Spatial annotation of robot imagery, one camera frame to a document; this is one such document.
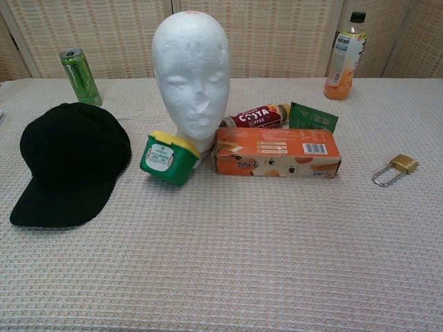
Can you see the beige woven folding screen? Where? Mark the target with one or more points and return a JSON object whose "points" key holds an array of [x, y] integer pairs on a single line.
{"points": [[104, 34]]}

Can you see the green foil packet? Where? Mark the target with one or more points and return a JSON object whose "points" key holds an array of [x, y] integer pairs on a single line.
{"points": [[311, 119]]}

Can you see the white woven tablecloth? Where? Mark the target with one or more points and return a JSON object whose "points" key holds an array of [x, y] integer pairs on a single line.
{"points": [[221, 259]]}

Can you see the black baseball cap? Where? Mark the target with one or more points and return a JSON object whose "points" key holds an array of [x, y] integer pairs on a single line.
{"points": [[69, 155]]}

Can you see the orange juice bottle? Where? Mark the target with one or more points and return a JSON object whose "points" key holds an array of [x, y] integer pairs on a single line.
{"points": [[341, 69]]}

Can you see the orange biscuit box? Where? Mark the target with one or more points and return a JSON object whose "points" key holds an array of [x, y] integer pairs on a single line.
{"points": [[277, 152]]}

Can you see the brass padlock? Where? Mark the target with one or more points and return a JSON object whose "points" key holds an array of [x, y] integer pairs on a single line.
{"points": [[404, 162]]}

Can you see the red Costa coffee bottle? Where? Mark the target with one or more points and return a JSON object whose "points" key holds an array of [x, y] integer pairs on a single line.
{"points": [[254, 117]]}

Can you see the green tub with yellow lid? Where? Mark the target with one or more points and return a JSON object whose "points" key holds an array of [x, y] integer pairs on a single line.
{"points": [[166, 162]]}

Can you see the white foam mannequin head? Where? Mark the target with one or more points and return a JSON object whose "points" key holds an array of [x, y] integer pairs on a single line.
{"points": [[190, 69]]}

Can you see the green energy drink can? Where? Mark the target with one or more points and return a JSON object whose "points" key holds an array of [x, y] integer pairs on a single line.
{"points": [[81, 79]]}

